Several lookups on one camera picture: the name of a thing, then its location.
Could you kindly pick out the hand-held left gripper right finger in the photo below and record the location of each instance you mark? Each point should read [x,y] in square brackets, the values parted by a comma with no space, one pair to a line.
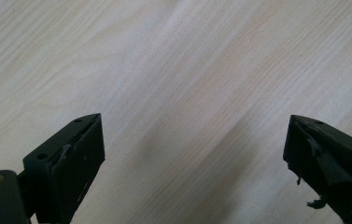
[335,161]

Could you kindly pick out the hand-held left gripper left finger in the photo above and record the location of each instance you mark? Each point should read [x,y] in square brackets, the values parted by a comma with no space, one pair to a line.
[67,168]

